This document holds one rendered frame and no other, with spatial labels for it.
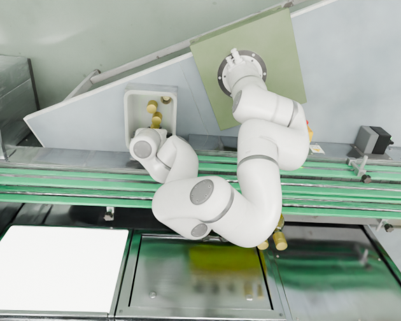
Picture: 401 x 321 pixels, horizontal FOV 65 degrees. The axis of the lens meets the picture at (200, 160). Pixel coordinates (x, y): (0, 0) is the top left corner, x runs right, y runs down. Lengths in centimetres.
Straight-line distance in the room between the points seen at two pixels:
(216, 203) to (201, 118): 68
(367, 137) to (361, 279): 50
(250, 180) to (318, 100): 69
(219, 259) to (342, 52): 81
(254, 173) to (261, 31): 53
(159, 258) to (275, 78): 69
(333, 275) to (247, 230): 67
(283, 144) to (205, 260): 54
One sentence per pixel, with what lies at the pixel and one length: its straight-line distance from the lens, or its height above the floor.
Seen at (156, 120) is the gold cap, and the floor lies 81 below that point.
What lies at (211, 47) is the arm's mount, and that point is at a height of 84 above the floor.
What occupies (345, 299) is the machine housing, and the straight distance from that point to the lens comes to 117.
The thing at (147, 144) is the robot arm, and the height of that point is 108.
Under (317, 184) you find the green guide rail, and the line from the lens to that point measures 121.
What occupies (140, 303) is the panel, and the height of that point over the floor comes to 127.
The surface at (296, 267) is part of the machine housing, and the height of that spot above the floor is 110.
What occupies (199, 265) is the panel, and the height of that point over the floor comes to 113.
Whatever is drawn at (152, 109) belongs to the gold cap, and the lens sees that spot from 110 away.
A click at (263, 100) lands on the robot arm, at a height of 114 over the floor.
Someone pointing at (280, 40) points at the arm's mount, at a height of 84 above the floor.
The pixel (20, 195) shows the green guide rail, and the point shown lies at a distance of 126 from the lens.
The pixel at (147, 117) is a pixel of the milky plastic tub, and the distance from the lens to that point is 116.
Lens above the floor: 183
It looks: 59 degrees down
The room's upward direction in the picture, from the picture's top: 177 degrees clockwise
